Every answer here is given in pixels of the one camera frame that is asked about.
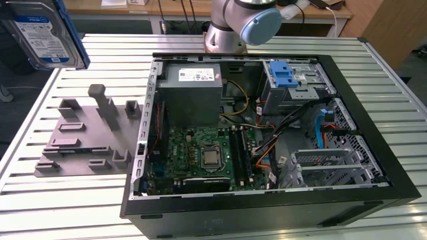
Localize blue SATA wire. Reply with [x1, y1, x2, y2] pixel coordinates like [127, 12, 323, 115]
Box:
[312, 108, 335, 151]

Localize hard disk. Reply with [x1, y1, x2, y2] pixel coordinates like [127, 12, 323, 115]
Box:
[0, 0, 91, 71]

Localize metal disk bay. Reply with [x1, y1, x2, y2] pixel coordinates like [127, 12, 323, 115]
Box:
[277, 147, 382, 190]

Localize grey power supply unit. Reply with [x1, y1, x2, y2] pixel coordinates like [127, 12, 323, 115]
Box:
[156, 62, 224, 130]

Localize green motherboard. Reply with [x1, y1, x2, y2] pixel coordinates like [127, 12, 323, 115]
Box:
[144, 126, 268, 195]

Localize silver CPU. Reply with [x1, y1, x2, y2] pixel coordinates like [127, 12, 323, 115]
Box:
[201, 149, 220, 166]

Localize black RAM slot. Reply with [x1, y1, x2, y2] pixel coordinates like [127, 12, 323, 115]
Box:
[239, 126, 255, 186]
[229, 126, 244, 186]

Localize CPU socket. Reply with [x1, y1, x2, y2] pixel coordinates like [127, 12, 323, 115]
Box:
[199, 143, 224, 173]

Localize black graphics card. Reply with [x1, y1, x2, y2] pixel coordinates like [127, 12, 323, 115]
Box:
[172, 176, 231, 195]

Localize blue drive bay latch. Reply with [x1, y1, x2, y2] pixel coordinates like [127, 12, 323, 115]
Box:
[268, 61, 302, 88]

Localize metal optical drive cage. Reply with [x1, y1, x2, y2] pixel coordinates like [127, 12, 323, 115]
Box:
[259, 59, 336, 117]

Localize grey parts rack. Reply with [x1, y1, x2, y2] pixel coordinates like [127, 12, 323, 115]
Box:
[32, 83, 147, 179]

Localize black PC case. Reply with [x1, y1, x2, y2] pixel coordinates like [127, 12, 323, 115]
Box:
[119, 52, 422, 238]

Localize wooden desk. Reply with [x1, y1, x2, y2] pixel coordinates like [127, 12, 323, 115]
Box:
[64, 0, 355, 38]

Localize white plastic device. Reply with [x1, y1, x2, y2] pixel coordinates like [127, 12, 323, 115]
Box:
[279, 0, 311, 20]

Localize black office chair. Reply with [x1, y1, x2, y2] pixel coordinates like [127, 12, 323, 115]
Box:
[0, 22, 37, 76]

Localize brown wooden cabinet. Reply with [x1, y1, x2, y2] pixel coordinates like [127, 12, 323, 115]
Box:
[342, 0, 427, 71]

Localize black white wire bundle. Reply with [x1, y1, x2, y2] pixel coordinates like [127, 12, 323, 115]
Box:
[217, 113, 269, 130]

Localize yellow wires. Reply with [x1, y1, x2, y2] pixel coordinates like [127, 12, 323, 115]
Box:
[219, 79, 251, 117]

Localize black cable bundle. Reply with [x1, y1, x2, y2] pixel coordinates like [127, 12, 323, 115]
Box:
[257, 98, 335, 153]

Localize orange wires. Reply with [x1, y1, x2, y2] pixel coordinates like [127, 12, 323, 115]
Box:
[255, 139, 280, 172]

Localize square brown base plate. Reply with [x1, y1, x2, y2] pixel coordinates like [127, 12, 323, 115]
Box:
[203, 46, 249, 55]

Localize black power connector wire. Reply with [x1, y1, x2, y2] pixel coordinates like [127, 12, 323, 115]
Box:
[322, 123, 360, 137]

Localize white desk cable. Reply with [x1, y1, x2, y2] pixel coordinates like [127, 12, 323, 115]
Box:
[328, 7, 348, 38]

